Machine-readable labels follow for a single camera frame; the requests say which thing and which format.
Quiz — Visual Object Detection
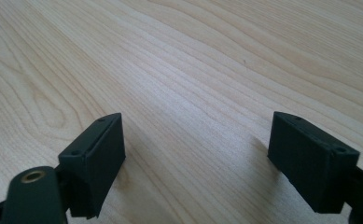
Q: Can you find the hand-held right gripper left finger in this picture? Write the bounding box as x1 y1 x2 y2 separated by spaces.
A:
58 112 127 219

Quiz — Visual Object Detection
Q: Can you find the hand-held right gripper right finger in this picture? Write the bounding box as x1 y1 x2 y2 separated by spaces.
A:
267 111 361 215

